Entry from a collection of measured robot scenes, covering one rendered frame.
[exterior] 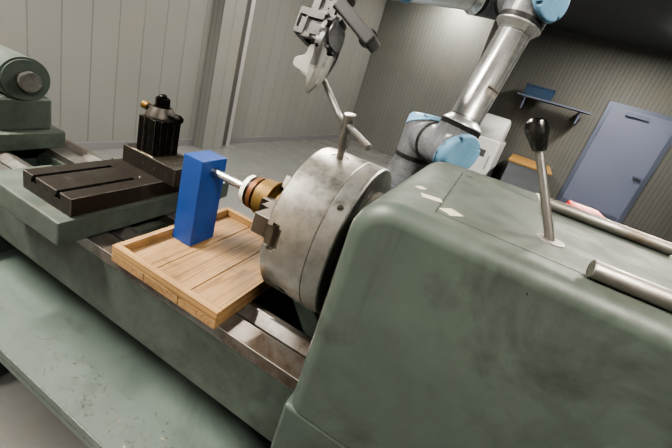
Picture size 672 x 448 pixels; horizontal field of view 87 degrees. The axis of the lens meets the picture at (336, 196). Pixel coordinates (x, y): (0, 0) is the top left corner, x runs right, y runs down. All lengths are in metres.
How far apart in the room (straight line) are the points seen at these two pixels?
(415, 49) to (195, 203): 6.63
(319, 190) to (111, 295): 0.60
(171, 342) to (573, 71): 8.09
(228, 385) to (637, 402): 0.66
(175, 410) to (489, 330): 0.79
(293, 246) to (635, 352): 0.44
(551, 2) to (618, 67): 7.39
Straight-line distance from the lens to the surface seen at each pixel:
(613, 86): 8.40
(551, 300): 0.45
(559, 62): 8.39
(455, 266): 0.44
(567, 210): 0.77
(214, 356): 0.82
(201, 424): 1.04
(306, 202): 0.59
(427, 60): 7.17
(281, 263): 0.62
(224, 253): 0.94
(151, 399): 1.07
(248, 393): 0.81
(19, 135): 1.49
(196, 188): 0.87
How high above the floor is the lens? 1.39
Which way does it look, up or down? 20 degrees down
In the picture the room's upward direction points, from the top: 17 degrees clockwise
